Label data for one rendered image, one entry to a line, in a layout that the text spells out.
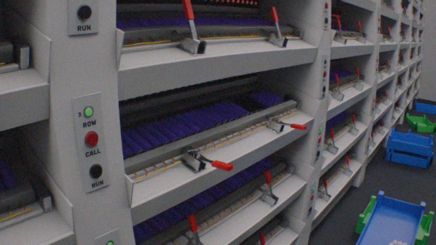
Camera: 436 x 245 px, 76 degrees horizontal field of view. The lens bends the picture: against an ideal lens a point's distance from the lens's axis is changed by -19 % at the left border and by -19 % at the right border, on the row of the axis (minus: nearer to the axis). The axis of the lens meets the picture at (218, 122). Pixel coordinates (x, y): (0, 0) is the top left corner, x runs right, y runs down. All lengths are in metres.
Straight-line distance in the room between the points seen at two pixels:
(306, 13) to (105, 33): 0.62
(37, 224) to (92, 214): 0.08
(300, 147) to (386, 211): 0.56
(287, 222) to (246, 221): 0.31
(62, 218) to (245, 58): 0.41
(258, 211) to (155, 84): 0.47
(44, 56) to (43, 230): 0.22
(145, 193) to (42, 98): 0.23
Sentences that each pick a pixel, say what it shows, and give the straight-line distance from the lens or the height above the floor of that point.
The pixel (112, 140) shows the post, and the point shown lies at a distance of 0.44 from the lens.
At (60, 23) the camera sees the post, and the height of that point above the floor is 0.78.
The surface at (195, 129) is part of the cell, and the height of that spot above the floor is 0.56.
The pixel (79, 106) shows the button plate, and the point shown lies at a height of 0.68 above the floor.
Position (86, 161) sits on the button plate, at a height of 0.61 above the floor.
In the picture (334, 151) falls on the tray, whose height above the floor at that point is 0.34.
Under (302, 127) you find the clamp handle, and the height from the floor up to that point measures 0.55.
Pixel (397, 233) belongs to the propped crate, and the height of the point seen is 0.07.
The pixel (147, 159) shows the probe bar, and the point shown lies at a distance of 0.55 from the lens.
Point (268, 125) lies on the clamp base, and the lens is 0.79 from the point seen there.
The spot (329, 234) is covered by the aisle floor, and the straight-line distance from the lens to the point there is 1.36.
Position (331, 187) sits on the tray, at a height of 0.14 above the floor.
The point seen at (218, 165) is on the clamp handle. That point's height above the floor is 0.55.
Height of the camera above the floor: 0.77
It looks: 17 degrees down
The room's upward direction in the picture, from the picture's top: straight up
